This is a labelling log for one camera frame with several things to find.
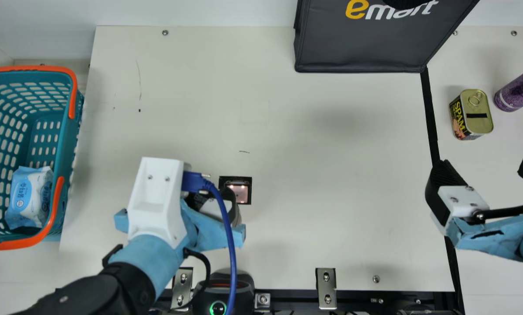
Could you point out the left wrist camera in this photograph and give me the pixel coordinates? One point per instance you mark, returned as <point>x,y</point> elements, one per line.
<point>156,201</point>

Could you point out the pale blue wipes pack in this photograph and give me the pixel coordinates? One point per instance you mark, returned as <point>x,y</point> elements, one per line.
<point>27,197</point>

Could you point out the dark grey bag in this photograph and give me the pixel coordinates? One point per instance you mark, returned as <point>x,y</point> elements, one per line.
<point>375,39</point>

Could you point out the black device with green light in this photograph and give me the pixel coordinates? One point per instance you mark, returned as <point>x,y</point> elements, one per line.
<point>217,297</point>

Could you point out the small square scanner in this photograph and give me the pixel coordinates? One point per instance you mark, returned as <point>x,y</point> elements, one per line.
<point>242,192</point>

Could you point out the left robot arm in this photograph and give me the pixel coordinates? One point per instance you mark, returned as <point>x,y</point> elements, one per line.
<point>99,293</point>

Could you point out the purple can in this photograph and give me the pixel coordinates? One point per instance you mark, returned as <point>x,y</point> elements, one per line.
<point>519,92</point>

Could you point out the black strip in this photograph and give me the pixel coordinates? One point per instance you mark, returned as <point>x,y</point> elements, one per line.
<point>431,122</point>

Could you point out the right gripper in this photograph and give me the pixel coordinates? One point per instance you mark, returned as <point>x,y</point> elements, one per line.
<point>502,238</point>

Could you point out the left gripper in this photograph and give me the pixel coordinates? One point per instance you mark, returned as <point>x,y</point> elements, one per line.
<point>204,234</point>

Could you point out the rectangular gold tin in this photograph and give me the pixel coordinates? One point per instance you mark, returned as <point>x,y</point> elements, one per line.
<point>473,114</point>

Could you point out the teal shopping basket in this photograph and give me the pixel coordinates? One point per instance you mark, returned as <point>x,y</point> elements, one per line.
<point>7,127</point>

